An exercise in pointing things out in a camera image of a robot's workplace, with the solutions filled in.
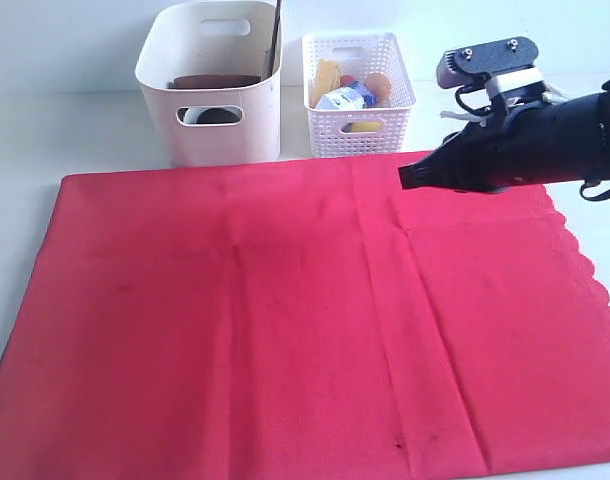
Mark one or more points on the brown chopstick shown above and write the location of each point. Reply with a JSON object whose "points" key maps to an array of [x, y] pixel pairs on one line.
{"points": [[271, 52]]}

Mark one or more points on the round wooden plate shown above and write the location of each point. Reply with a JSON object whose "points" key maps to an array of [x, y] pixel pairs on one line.
{"points": [[213, 81]]}

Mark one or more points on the stainless steel cup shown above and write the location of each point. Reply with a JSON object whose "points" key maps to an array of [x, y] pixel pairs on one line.
{"points": [[218, 115]]}

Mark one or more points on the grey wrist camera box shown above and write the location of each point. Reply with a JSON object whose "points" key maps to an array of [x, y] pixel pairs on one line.
{"points": [[498, 67]]}

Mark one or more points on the blue white milk carton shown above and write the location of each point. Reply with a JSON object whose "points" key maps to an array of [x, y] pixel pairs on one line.
{"points": [[353, 96]]}

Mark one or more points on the pale green ceramic bowl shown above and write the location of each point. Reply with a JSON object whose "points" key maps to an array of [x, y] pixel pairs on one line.
{"points": [[191, 115]]}

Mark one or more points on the cream plastic bin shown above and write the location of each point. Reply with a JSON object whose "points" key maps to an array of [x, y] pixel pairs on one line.
{"points": [[213, 37]]}

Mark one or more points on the yellow lemon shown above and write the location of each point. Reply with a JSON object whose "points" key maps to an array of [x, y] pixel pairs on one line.
{"points": [[362, 127]]}

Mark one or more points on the red tablecloth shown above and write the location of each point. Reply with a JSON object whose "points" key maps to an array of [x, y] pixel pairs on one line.
{"points": [[303, 320]]}

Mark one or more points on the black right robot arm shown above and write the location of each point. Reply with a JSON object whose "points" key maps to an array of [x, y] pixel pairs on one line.
{"points": [[503, 105]]}

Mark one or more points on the white perforated plastic basket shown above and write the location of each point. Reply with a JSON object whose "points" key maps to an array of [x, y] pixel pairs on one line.
{"points": [[358, 54]]}

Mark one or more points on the yellow cheese wedge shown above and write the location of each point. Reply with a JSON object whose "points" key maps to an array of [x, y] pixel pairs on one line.
{"points": [[327, 79]]}

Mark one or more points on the red grilled sausage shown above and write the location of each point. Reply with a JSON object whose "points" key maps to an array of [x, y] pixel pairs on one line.
{"points": [[346, 80]]}

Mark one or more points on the brown egg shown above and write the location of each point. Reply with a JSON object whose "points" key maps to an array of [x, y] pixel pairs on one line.
{"points": [[380, 85]]}

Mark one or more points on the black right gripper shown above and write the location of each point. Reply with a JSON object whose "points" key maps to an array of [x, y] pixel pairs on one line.
{"points": [[533, 145]]}

